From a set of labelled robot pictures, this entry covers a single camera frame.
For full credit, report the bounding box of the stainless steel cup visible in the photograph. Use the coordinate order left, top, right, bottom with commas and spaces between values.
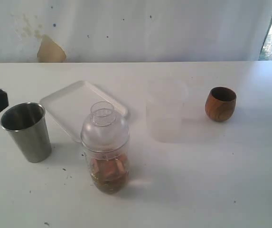
0, 102, 52, 163

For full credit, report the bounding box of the clear plastic shaker lid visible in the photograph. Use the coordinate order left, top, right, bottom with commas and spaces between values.
80, 102, 129, 155

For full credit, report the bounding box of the clear plastic tumbler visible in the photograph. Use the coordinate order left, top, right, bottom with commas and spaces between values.
84, 142, 130, 194

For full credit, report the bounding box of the small brown wooden cup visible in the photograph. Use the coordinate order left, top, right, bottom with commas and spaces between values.
205, 86, 236, 122

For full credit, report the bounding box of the white rectangular plastic tray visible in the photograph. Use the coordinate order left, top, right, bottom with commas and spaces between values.
39, 81, 128, 143

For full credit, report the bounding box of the translucent plastic measuring cup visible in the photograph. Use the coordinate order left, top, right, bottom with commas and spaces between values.
146, 78, 188, 143

